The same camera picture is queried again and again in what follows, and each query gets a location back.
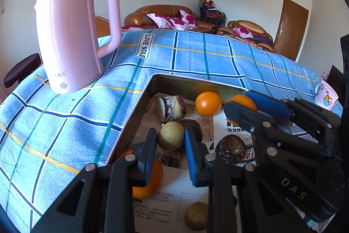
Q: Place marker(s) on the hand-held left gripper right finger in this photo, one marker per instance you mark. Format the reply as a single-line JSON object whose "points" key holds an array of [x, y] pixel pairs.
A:
{"points": [[190, 159]]}

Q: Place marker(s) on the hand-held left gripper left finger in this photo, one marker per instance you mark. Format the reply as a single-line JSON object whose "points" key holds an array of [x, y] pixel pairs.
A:
{"points": [[147, 156]]}

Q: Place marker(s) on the brown wooden door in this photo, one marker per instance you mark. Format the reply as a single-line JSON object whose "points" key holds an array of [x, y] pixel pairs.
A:
{"points": [[290, 28]]}

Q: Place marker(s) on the large orange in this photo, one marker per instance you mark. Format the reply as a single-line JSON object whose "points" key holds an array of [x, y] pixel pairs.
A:
{"points": [[146, 192]]}

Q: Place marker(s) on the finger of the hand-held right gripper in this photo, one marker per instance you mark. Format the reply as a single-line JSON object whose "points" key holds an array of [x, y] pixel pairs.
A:
{"points": [[242, 115], [270, 106]]}

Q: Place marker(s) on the pink electric kettle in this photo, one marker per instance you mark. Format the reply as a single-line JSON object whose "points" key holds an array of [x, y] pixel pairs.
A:
{"points": [[68, 31]]}

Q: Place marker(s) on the round beige pastry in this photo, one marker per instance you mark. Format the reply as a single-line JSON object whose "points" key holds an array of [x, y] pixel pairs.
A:
{"points": [[170, 136]]}

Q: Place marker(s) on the dark brown padded seat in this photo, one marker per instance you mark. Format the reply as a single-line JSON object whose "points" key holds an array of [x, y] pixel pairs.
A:
{"points": [[19, 72]]}

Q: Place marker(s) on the purple cloth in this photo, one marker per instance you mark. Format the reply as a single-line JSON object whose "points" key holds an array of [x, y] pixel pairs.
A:
{"points": [[263, 39]]}

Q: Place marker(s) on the blue plaid tablecloth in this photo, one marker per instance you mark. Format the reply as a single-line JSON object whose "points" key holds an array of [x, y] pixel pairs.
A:
{"points": [[68, 126]]}

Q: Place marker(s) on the dark brown pastry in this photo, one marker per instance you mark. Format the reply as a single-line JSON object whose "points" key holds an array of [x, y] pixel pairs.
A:
{"points": [[196, 130]]}

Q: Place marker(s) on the yellow-green citrus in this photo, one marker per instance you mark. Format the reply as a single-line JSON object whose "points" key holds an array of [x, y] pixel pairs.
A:
{"points": [[196, 215]]}

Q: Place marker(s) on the brown leather sofa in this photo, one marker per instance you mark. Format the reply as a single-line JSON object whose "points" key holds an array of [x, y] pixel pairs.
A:
{"points": [[160, 9]]}

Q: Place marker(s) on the medium orange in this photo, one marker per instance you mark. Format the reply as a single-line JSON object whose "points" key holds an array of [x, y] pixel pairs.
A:
{"points": [[240, 102]]}

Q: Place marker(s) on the small white cartoon cup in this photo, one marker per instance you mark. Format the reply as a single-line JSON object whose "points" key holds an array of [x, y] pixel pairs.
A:
{"points": [[325, 96]]}

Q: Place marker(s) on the stacked black chairs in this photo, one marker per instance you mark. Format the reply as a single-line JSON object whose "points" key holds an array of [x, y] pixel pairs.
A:
{"points": [[212, 16]]}

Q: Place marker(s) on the brown leather armchair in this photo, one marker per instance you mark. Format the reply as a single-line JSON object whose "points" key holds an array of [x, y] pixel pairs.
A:
{"points": [[245, 24], [102, 27]]}

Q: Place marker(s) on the black screen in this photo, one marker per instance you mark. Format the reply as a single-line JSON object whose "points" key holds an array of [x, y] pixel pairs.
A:
{"points": [[334, 78]]}

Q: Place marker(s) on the white pillow pink flowers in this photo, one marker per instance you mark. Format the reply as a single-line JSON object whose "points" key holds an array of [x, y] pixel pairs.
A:
{"points": [[180, 24], [188, 17], [159, 20], [244, 32]]}

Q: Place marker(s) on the printed paper liner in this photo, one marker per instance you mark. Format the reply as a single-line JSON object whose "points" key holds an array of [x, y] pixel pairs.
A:
{"points": [[174, 189]]}

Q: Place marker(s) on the small orange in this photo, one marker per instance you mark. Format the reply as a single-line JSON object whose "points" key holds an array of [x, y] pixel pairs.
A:
{"points": [[208, 103]]}

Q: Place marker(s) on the layered round pastry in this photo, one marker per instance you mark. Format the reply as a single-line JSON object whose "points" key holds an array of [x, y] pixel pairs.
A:
{"points": [[171, 108]]}

